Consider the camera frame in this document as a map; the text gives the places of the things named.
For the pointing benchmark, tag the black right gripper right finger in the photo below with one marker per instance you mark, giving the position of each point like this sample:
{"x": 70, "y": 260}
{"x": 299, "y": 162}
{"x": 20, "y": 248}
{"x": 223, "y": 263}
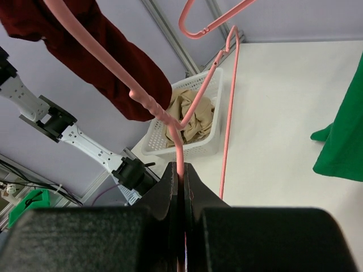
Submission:
{"x": 206, "y": 225}

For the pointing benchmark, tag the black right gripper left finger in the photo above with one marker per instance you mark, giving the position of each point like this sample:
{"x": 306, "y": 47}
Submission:
{"x": 162, "y": 233}

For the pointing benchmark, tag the beige t shirt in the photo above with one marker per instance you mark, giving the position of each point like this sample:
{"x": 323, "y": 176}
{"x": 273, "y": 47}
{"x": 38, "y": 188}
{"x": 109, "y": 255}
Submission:
{"x": 200, "y": 124}

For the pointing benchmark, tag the green t shirt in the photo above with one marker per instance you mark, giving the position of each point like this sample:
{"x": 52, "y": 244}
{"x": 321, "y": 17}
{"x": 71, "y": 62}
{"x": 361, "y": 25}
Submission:
{"x": 341, "y": 155}

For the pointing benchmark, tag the thin pink wire hanger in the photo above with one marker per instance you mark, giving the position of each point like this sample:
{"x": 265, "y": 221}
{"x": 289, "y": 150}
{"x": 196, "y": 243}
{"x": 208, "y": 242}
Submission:
{"x": 62, "y": 13}

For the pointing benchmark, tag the maroon t shirt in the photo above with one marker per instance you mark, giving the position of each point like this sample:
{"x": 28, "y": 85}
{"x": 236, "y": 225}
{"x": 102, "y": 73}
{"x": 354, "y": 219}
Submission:
{"x": 33, "y": 21}

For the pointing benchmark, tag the thick pink plastic hanger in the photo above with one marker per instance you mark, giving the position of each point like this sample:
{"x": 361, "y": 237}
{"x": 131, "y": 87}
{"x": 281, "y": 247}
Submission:
{"x": 213, "y": 25}

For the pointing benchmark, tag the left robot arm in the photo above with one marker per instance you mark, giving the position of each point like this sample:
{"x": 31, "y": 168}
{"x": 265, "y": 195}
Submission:
{"x": 61, "y": 126}

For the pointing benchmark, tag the white plastic basket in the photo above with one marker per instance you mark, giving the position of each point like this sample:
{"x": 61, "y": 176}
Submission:
{"x": 158, "y": 140}

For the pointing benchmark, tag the green plastic box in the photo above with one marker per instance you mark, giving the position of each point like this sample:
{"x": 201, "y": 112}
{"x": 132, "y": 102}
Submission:
{"x": 39, "y": 198}

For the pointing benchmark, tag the white slotted cable duct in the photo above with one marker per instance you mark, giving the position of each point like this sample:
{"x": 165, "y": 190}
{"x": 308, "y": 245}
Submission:
{"x": 131, "y": 196}

